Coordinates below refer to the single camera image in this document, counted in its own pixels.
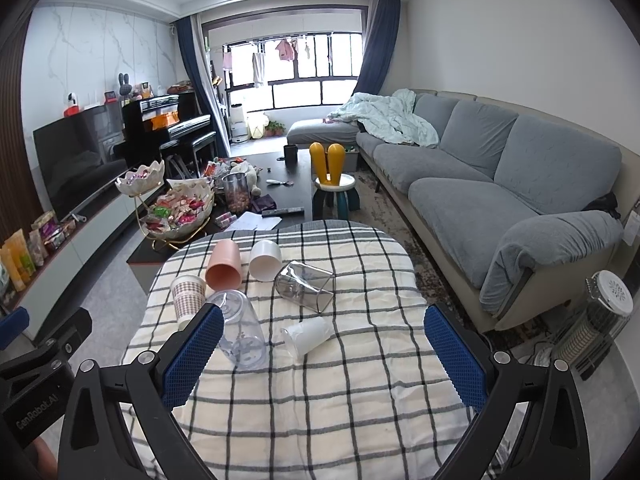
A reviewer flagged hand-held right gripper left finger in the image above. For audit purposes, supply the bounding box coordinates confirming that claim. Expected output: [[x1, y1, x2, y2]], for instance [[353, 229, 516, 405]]
[[59, 304, 225, 480]]

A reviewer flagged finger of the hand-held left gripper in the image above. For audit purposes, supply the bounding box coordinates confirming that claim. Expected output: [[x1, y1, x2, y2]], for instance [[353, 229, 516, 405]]
[[0, 306, 29, 351], [29, 306, 94, 362]]

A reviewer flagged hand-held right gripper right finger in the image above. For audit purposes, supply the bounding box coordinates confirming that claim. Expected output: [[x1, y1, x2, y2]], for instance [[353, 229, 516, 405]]
[[423, 302, 596, 480]]

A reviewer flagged tall clear plastic cup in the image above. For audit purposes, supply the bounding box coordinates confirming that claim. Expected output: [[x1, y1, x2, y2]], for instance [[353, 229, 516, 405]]
[[206, 290, 266, 372]]

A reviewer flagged pink plastic cup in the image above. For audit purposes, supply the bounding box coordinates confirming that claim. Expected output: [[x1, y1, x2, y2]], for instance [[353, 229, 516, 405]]
[[206, 239, 244, 292]]

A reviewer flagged white plastic cup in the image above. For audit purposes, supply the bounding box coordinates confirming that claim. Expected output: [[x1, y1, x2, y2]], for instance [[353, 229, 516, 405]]
[[248, 240, 286, 281]]

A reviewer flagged translucent white disposable cup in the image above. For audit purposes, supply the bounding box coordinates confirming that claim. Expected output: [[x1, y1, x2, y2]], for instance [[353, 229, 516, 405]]
[[280, 317, 335, 357]]

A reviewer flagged smoky grey glass cup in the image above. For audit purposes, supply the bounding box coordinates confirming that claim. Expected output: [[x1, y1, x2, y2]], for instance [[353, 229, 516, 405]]
[[274, 261, 337, 315]]

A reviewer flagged person's left forearm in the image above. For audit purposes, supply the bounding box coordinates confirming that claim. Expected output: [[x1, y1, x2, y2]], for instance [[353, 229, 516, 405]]
[[27, 437, 59, 478]]

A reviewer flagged brown checkered paper cup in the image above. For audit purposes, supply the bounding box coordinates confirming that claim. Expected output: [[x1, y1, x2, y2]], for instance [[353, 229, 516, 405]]
[[170, 275, 207, 332]]

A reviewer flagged row of snack packets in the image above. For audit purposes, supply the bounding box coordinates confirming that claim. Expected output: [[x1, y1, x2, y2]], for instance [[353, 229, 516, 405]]
[[0, 210, 76, 306]]

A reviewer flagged black white checked tablecloth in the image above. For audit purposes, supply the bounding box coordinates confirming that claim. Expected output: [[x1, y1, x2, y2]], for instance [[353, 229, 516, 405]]
[[121, 220, 481, 480]]

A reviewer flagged white low television cabinet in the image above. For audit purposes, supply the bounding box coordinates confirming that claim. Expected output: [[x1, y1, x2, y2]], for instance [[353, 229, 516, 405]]
[[0, 180, 166, 321]]

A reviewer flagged white electric heater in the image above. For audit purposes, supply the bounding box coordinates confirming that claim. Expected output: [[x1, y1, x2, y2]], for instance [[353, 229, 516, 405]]
[[550, 270, 633, 381]]

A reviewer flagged white paper sheet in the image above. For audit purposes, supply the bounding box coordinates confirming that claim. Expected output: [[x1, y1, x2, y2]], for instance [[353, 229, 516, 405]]
[[227, 211, 283, 232]]

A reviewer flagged two-tier white candy bowl stand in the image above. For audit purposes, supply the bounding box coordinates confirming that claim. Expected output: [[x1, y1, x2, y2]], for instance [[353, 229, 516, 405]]
[[115, 160, 216, 251]]

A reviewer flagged clear jar of nuts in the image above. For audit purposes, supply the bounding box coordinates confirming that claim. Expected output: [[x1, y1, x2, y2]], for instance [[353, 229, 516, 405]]
[[221, 172, 251, 212]]

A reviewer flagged black flat television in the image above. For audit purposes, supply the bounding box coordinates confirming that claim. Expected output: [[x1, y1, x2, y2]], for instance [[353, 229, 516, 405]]
[[32, 102, 133, 223]]

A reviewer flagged grey fabric sofa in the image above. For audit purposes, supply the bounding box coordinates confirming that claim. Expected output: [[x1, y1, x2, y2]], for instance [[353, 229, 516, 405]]
[[286, 89, 626, 333]]

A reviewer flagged dark coffee table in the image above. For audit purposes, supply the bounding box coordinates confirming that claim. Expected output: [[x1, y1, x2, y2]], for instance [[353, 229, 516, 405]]
[[126, 152, 313, 281]]

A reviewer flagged black piano bench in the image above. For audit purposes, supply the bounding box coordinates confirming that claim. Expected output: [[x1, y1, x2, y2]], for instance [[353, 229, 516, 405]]
[[159, 137, 217, 168]]

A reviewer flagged black bag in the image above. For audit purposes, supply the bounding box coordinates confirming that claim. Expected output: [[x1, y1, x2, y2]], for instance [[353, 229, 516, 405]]
[[582, 192, 621, 221]]

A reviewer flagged yellow rabbit-ear child stool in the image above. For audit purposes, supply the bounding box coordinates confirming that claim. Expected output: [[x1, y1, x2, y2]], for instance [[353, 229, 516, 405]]
[[308, 142, 361, 218]]

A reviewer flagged white air purifier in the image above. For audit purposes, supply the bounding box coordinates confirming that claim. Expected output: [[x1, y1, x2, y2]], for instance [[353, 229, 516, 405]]
[[229, 103, 249, 142]]

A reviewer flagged light green blanket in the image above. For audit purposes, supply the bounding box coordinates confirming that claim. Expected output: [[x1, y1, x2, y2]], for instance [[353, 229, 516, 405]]
[[327, 88, 441, 149]]

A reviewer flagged black upright piano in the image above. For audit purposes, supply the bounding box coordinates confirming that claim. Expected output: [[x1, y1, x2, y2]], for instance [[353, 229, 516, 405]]
[[111, 91, 217, 171]]

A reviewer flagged blue curtain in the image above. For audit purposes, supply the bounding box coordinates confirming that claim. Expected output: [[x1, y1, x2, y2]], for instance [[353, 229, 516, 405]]
[[175, 15, 223, 158], [357, 0, 402, 96]]

